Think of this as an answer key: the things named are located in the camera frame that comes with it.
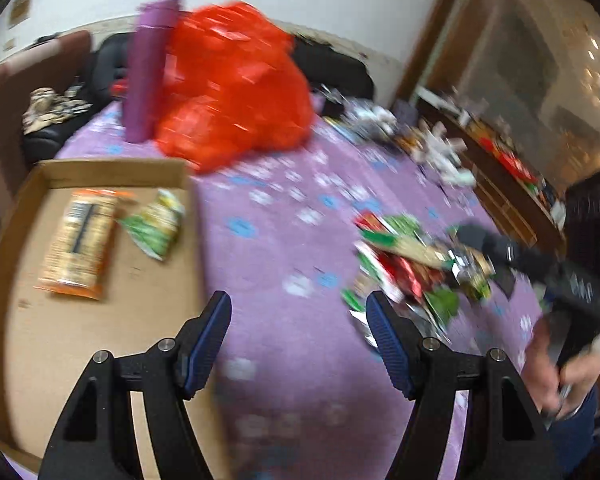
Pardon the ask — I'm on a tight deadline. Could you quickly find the plaid cloth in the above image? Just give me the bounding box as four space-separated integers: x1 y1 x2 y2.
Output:
22 87 93 136

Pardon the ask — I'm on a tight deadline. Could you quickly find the red plastic bag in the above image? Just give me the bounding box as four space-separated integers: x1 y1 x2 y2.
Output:
152 2 316 176

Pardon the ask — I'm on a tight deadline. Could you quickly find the green snack packet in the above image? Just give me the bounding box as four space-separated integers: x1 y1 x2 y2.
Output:
119 187 187 263

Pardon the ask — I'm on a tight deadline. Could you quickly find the black leather sofa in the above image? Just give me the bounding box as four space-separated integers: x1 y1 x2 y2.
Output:
20 32 373 166

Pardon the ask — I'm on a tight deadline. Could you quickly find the cardboard box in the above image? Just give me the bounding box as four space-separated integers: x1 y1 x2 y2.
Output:
0 159 231 480

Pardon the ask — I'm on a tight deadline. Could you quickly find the person's right hand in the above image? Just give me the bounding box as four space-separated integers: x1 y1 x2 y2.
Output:
525 312 600 421

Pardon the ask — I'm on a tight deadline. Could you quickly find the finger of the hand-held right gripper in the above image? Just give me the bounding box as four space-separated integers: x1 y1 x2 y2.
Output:
452 224 518 263

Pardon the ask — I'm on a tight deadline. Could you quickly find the wooden cabinet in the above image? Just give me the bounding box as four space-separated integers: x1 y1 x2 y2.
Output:
415 87 566 256

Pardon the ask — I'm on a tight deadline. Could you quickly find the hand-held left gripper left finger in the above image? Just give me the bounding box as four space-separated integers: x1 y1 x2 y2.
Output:
40 290 233 480

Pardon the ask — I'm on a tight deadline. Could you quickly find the brown armchair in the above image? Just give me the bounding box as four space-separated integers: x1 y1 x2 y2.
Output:
0 30 93 226

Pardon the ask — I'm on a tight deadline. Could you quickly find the clutter of small items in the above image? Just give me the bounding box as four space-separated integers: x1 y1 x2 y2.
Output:
320 87 476 186

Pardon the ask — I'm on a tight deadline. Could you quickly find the wooden framed glass door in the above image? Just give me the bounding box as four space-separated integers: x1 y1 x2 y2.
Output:
395 0 600 181

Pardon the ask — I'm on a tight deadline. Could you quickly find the pile of snack packets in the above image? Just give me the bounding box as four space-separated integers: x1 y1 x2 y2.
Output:
341 212 498 351

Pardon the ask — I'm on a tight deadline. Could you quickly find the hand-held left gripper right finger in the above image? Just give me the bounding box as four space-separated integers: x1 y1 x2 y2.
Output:
365 290 566 480

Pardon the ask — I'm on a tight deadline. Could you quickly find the orange cracker packet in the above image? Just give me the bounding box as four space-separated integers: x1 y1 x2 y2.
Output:
34 187 136 303

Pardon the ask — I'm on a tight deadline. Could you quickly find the purple bottle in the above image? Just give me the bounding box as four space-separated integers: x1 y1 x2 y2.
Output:
124 0 183 143

